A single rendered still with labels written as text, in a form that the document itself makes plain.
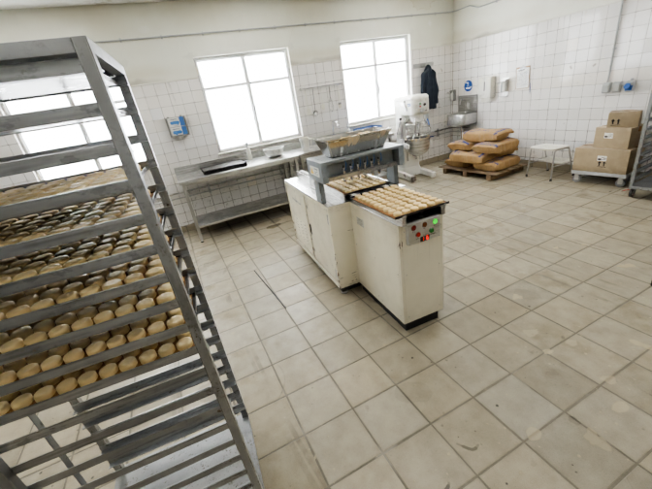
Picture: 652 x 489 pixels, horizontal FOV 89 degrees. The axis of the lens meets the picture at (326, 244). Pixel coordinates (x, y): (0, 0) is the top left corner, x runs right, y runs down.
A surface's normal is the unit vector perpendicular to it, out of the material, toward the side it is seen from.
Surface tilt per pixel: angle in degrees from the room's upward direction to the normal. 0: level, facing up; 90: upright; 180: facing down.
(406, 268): 90
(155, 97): 90
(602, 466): 0
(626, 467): 0
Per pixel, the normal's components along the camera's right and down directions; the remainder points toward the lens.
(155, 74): 0.43, 0.32
